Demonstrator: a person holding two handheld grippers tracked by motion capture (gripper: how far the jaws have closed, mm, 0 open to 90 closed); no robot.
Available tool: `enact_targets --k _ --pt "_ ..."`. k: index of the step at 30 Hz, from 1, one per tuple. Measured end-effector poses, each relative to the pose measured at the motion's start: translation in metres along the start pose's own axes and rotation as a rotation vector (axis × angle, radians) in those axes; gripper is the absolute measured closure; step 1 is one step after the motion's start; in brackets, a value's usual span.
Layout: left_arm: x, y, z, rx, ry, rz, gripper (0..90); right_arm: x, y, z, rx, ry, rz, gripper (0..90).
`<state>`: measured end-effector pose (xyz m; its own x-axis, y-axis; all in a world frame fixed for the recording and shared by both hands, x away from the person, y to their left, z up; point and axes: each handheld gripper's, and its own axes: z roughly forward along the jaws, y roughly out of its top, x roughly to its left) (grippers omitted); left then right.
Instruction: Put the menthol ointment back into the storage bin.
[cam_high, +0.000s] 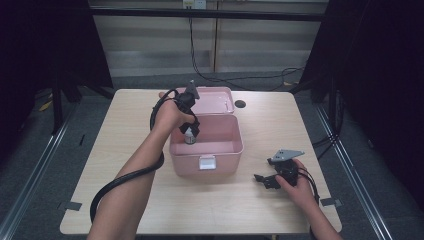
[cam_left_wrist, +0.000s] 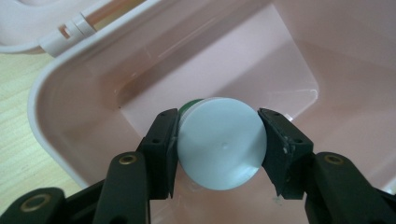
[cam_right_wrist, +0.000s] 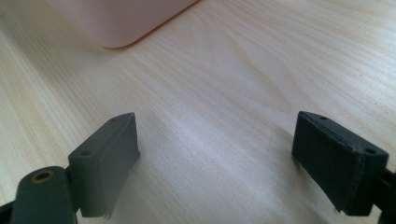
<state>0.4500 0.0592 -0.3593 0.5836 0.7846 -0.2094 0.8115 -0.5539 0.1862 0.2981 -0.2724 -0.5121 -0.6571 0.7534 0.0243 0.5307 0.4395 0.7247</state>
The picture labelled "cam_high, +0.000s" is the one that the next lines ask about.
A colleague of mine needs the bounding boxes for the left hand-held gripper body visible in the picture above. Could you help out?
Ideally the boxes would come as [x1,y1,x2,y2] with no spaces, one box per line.
[174,79,201,121]

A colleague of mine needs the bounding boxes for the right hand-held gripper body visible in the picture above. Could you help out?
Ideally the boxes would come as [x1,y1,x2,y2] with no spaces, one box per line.
[266,148,306,188]

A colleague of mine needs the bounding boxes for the pink storage box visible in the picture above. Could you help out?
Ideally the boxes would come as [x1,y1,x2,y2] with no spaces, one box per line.
[168,86,244,177]

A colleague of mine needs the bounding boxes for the person's left hand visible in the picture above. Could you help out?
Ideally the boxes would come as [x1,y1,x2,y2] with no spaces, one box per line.
[150,91,197,134]

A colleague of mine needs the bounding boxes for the person's right hand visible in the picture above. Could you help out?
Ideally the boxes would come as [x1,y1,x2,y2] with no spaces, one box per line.
[274,158,318,209]

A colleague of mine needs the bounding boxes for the grey tape piece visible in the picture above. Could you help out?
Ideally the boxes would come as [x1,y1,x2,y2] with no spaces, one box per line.
[58,201,83,212]
[320,197,343,208]

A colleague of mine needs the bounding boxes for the black metal stand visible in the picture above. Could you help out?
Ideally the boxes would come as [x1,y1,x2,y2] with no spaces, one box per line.
[49,76,84,136]
[328,76,344,138]

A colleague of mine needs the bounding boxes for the black horizontal bar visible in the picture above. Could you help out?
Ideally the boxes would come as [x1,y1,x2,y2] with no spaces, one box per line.
[89,8,329,23]

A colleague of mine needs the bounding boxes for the yellow floor object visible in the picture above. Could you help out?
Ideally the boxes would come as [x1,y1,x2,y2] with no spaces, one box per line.
[38,99,54,112]

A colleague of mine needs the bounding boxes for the black curtain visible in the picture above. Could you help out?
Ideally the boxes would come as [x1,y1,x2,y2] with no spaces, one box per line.
[0,0,114,158]
[296,0,424,214]

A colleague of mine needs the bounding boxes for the black floor cables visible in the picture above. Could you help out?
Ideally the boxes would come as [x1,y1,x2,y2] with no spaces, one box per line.
[311,133,341,160]

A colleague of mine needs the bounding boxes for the black wall cable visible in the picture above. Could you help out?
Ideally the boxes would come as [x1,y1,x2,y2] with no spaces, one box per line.
[188,16,306,92]

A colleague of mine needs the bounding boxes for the metal floor rail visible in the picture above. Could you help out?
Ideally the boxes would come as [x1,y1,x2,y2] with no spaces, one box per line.
[314,106,394,240]
[0,109,73,240]

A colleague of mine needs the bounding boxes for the white wall socket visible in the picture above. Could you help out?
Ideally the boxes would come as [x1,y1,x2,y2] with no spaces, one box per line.
[182,0,208,10]

